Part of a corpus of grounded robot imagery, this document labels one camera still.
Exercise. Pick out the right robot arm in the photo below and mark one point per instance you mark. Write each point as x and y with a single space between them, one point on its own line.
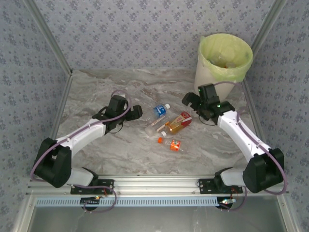
241 135

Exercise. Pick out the amber tea bottle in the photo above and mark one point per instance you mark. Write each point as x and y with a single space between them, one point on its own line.
178 123

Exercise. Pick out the grey metal panel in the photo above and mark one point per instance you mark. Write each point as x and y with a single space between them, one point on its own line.
157 220

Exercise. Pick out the slanted aluminium frame post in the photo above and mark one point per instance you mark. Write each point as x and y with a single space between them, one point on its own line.
268 23
51 38

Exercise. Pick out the small orange label bottle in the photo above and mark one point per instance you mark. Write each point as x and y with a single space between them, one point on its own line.
175 145

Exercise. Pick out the light green bin liner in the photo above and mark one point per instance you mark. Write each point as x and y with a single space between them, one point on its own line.
210 43

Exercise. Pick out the small circuit board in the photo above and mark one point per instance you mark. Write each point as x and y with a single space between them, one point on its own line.
89 200
225 201

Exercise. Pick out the cream ribbed plastic bin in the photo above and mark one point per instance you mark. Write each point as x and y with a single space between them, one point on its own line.
207 77

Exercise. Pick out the blue label water bottle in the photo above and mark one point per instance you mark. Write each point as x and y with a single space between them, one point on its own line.
159 110

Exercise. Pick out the aluminium mounting rail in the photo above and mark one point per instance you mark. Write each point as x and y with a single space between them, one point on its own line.
157 186

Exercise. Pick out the clear bottle striped label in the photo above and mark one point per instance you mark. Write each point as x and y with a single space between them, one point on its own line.
152 128

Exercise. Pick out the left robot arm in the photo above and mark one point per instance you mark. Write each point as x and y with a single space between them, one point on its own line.
82 135

